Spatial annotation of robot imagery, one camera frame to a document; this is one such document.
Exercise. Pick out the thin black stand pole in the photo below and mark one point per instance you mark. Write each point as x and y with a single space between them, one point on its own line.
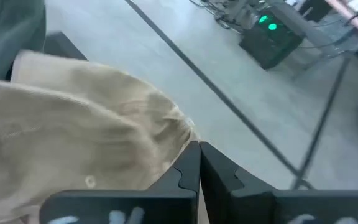
322 121

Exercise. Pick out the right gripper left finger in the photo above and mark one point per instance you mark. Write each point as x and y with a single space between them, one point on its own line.
120 207

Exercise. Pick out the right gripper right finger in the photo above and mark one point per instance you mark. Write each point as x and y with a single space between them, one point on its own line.
259 205

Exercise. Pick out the beige cotton cap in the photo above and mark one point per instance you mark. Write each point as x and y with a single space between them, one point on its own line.
73 124

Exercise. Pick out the black computer tower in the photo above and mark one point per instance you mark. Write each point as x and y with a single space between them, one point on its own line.
269 43

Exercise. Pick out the black box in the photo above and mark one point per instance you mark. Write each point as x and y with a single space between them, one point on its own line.
315 9

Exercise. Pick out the pink bar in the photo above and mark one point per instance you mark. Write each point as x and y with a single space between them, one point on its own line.
353 15

